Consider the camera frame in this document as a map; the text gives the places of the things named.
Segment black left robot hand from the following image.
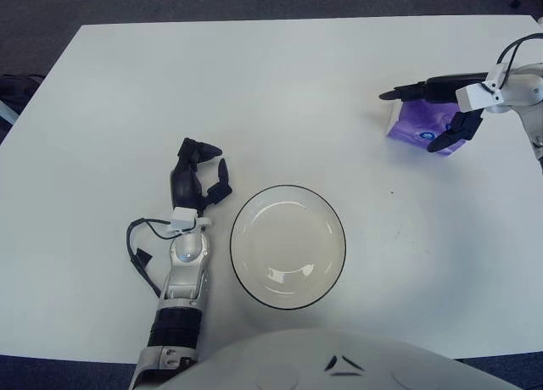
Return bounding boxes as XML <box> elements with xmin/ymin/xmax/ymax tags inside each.
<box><xmin>169</xmin><ymin>137</ymin><xmax>233</xmax><ymax>216</ymax></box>

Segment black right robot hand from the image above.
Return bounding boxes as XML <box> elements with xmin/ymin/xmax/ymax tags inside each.
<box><xmin>378</xmin><ymin>71</ymin><xmax>489</xmax><ymax>153</ymax></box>

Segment purple tissue paper pack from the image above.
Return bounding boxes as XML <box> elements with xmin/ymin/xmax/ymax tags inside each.
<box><xmin>385</xmin><ymin>100</ymin><xmax>467</xmax><ymax>157</ymax></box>

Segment white plate with black rim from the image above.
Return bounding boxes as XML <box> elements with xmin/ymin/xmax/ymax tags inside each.
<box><xmin>229</xmin><ymin>184</ymin><xmax>347</xmax><ymax>310</ymax></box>

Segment white right wrist module box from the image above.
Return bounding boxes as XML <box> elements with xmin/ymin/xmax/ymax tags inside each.
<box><xmin>456</xmin><ymin>81</ymin><xmax>504</xmax><ymax>113</ymax></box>

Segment white wrist module box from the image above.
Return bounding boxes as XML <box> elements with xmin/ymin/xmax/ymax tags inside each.
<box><xmin>456</xmin><ymin>81</ymin><xmax>504</xmax><ymax>113</ymax></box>
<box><xmin>169</xmin><ymin>207</ymin><xmax>199</xmax><ymax>231</ymax></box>

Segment white left wrist module box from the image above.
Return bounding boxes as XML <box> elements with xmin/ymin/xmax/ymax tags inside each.
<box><xmin>169</xmin><ymin>207</ymin><xmax>199</xmax><ymax>231</ymax></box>

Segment black bag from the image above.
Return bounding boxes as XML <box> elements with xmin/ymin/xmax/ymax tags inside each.
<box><xmin>0</xmin><ymin>74</ymin><xmax>46</xmax><ymax>131</ymax></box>

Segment pale blue plastic object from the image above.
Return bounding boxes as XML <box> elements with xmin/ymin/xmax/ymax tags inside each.
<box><xmin>0</xmin><ymin>101</ymin><xmax>18</xmax><ymax>126</ymax></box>

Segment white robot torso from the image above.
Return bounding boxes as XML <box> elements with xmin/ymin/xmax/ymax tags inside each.
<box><xmin>159</xmin><ymin>328</ymin><xmax>527</xmax><ymax>390</ymax></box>

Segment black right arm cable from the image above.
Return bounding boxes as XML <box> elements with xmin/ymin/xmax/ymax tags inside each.
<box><xmin>495</xmin><ymin>32</ymin><xmax>543</xmax><ymax>90</ymax></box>

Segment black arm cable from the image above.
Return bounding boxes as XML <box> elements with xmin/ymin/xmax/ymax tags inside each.
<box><xmin>126</xmin><ymin>218</ymin><xmax>179</xmax><ymax>298</ymax></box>
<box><xmin>495</xmin><ymin>32</ymin><xmax>543</xmax><ymax>90</ymax></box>

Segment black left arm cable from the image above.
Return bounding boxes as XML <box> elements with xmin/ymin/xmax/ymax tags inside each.
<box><xmin>126</xmin><ymin>218</ymin><xmax>179</xmax><ymax>298</ymax></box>

